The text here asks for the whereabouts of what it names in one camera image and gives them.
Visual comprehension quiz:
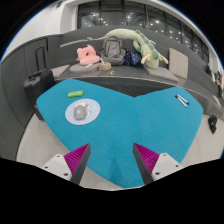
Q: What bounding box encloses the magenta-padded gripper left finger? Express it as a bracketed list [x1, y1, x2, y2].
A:
[40, 143, 92, 186]

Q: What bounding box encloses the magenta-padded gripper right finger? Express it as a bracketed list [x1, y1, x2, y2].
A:
[131, 142, 185, 186]

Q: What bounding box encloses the green eraser block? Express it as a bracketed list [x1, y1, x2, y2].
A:
[67, 90, 85, 99]

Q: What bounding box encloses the white marker with black cap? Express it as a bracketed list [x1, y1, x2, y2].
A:
[174, 95, 188, 109]

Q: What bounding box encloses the white marker with blue cap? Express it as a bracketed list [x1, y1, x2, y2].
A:
[177, 94, 191, 106]

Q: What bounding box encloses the black bag on floor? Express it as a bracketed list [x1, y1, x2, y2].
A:
[207, 114, 218, 135]

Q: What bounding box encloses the black hard case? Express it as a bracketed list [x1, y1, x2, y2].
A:
[23, 68, 57, 121]

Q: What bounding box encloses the flat grey seat cushion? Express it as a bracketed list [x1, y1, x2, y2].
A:
[143, 64, 180, 83]

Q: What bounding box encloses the small grey square cushion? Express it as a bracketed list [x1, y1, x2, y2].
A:
[50, 64, 72, 79]

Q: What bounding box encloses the round grey seat cushion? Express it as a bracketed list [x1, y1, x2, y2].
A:
[69, 62, 102, 75]

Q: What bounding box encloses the upright grey square cushion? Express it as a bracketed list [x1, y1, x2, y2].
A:
[168, 47, 190, 80]

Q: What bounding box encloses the dark blue patterned bag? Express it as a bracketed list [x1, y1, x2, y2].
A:
[122, 50, 142, 66]

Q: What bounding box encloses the pink plush cushion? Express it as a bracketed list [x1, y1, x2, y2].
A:
[76, 45, 101, 66]

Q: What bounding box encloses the person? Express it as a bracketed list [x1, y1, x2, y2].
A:
[213, 69, 224, 98]

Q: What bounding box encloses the green plush dragon toy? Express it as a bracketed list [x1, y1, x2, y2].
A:
[87, 28, 170, 70]

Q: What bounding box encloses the grey backpack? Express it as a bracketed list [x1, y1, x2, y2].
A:
[99, 35, 127, 66]

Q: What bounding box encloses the beige rope roll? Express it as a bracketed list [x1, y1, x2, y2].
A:
[98, 61, 113, 72]

